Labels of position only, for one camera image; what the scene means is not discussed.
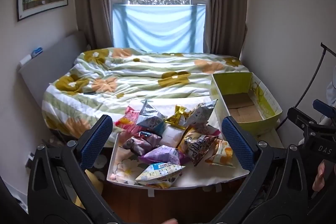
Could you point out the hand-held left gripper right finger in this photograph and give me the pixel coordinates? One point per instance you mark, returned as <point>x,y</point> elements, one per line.
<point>237,145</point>

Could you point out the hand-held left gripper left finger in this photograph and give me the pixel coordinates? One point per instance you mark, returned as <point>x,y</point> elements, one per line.
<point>97,140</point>

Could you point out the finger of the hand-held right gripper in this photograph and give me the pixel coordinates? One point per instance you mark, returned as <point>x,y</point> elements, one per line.
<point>322,106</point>
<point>302,119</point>

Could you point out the orange snack packet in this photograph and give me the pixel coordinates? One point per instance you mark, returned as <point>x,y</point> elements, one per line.
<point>221,154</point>

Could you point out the small pink white packet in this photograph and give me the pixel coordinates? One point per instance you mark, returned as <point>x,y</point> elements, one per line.
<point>211,131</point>

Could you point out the white floral tray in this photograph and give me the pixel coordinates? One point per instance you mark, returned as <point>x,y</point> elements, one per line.
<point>123,166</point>

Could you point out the pink snack packet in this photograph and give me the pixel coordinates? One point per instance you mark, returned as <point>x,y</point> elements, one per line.
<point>128,119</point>

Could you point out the yellow brown striped packet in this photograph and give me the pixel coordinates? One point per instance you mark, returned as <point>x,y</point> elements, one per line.
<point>199,146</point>

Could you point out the dark brown snack packet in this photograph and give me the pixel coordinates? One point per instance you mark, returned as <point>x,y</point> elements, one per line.
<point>141,142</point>

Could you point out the white silver snack packet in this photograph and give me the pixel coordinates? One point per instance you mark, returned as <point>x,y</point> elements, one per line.
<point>200,113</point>

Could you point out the silver blue snack packet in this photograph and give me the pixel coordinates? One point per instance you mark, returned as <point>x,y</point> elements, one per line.
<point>151,116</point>

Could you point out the green cardboard box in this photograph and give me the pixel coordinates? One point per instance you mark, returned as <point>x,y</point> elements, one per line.
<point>236,85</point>

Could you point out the gold snack packet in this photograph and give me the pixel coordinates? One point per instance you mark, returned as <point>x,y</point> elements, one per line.
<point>178,116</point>

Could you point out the pale yellow snack packet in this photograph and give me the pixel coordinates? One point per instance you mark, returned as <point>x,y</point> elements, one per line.
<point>172,137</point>

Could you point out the purple snack packet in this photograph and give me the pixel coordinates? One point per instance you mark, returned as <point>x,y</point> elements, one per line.
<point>164,157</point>

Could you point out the person's right hand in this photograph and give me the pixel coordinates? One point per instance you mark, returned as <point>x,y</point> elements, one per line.
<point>322,176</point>

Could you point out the white cloth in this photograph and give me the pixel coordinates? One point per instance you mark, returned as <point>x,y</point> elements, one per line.
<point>332,92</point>

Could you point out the yellow floral cloth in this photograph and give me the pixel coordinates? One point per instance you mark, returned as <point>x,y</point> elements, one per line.
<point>97,170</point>

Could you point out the floral duvet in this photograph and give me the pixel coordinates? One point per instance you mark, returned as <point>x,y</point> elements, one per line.
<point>126,77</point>

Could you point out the grey headboard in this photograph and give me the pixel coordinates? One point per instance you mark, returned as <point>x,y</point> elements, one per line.
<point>52,61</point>

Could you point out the small blue white item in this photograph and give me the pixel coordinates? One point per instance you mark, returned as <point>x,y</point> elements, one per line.
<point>36,51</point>

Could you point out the light blue window cloth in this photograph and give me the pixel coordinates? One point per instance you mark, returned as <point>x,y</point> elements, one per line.
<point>157,27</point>

